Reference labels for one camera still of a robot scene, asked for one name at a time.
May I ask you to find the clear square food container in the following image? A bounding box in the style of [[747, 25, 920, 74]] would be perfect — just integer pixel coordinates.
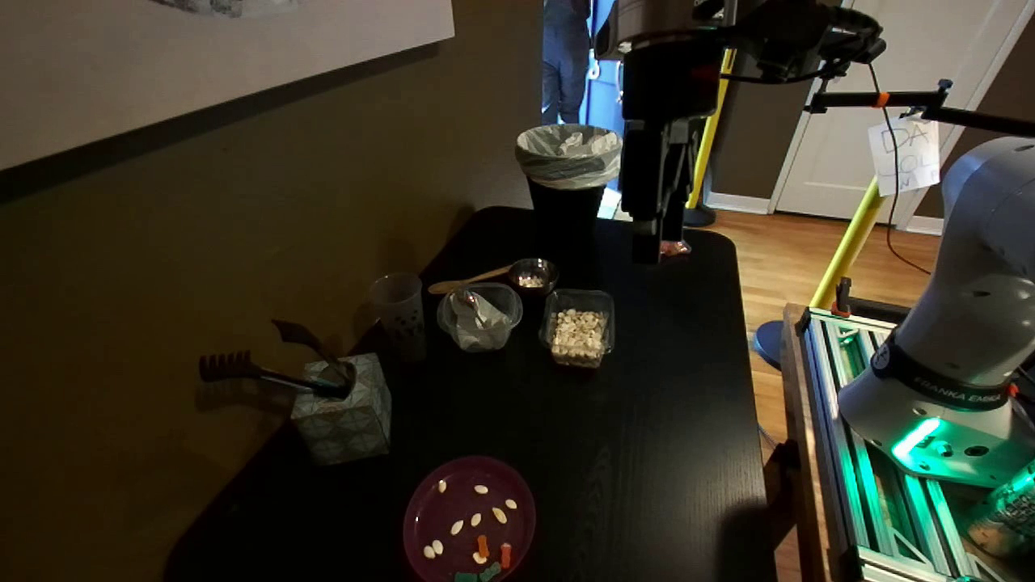
[[540, 285, 619, 372]]

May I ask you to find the aluminium frame cart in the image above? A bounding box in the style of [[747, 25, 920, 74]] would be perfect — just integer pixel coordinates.
[[779, 303, 1035, 582]]

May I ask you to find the blue door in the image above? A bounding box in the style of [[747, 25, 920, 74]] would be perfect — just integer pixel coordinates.
[[586, 41, 627, 144]]

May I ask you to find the crumpled white tissue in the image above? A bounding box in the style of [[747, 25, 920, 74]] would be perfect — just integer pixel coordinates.
[[450, 287, 512, 351]]

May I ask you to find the black slotted utensil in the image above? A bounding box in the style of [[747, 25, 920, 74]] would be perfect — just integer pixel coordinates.
[[198, 351, 358, 404]]

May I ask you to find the yellow pole with black base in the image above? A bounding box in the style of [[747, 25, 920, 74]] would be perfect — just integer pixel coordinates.
[[684, 47, 742, 229]]

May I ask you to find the white trash bag liner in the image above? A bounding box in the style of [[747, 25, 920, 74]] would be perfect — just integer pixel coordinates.
[[512, 122, 627, 194]]

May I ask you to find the clear plastic bowl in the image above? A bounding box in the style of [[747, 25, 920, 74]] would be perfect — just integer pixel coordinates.
[[434, 283, 528, 355]]

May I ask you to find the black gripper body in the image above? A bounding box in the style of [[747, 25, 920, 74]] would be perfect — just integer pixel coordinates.
[[621, 47, 724, 226]]

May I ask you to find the white paper tag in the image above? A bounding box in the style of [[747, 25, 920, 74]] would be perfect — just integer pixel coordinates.
[[865, 114, 943, 201]]

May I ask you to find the white panel door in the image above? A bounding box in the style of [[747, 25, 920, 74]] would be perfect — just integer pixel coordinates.
[[770, 0, 1015, 226]]

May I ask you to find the purple plate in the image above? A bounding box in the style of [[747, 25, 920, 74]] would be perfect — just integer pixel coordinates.
[[400, 453, 540, 582]]

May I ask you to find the black boom stand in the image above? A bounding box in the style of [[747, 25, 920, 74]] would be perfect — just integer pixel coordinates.
[[803, 74, 1035, 144]]

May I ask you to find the blue round floor base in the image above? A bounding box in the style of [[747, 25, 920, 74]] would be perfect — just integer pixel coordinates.
[[747, 316, 796, 372]]

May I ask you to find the yellow slanted pole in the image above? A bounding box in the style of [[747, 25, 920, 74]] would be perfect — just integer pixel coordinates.
[[805, 174, 891, 316]]

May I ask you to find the person in blue jeans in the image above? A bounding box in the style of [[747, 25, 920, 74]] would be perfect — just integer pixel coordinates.
[[540, 0, 596, 125]]

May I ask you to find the white wall board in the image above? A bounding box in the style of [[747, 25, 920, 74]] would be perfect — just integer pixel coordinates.
[[0, 0, 459, 174]]

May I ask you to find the black trash can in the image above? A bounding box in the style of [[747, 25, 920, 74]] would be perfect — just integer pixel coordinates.
[[523, 122, 627, 271]]

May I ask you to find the wooden spoon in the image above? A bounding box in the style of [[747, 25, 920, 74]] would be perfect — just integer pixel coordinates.
[[427, 258, 523, 299]]

